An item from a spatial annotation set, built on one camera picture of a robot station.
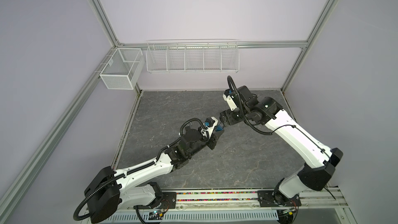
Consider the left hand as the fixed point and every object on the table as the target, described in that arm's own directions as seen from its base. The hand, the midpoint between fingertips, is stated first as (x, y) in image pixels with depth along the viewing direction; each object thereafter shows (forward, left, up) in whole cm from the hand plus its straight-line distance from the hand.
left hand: (220, 130), depth 72 cm
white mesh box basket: (+50, +59, -1) cm, 77 cm away
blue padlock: (+1, +1, +1) cm, 1 cm away
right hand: (+5, -4, +4) cm, 7 cm away
